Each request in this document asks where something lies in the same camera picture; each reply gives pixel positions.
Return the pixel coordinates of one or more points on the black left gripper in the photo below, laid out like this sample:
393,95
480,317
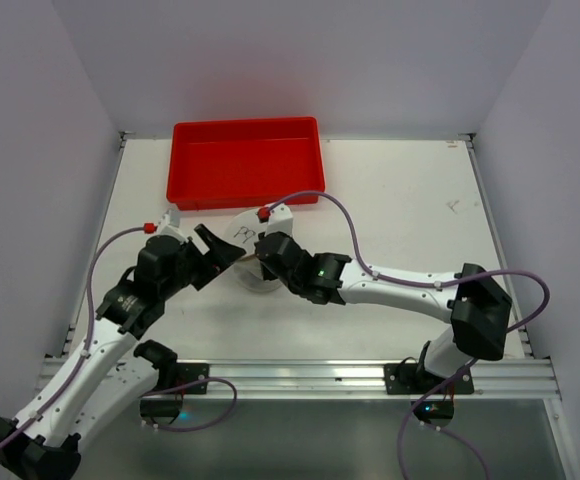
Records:
220,255

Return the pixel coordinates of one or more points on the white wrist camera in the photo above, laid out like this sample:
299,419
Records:
277,219
168,224

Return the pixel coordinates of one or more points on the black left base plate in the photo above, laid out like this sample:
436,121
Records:
177,374

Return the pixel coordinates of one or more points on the white mesh laundry bag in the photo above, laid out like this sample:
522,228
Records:
243,231

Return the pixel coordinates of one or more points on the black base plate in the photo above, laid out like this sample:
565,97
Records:
177,374
408,378

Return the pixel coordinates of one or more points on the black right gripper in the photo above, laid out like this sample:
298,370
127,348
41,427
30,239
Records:
268,253

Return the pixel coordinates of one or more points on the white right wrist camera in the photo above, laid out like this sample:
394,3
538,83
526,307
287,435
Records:
277,219

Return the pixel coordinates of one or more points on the red plastic bin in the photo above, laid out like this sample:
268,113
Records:
243,163

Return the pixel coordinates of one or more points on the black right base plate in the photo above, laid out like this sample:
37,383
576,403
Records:
408,378

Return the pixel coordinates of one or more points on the aluminium mounting rail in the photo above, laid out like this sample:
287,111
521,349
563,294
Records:
516,379

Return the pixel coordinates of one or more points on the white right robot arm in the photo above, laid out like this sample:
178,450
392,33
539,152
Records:
475,308

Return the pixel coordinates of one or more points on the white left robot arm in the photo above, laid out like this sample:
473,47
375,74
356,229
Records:
114,364

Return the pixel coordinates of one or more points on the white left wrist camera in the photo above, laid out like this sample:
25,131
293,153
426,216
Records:
168,224

